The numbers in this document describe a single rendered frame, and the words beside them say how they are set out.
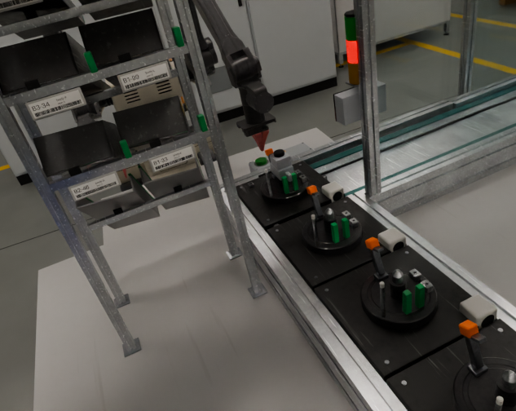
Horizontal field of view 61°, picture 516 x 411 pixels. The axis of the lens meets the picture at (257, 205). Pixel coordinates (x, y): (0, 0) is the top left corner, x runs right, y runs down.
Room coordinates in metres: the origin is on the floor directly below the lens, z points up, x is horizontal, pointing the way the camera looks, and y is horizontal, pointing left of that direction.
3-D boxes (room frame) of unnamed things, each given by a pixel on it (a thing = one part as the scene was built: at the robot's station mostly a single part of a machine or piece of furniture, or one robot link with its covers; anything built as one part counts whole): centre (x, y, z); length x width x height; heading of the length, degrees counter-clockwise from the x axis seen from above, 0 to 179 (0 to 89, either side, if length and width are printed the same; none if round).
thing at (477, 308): (0.57, -0.22, 1.01); 0.24 x 0.24 x 0.13; 16
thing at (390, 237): (0.81, -0.16, 1.01); 0.24 x 0.24 x 0.13; 16
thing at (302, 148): (1.28, -0.11, 0.93); 0.21 x 0.07 x 0.06; 106
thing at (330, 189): (0.99, -0.21, 0.97); 0.05 x 0.05 x 0.04; 16
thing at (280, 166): (1.04, -0.09, 1.06); 0.08 x 0.04 x 0.07; 15
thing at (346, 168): (1.11, -0.38, 0.91); 0.84 x 0.28 x 0.10; 106
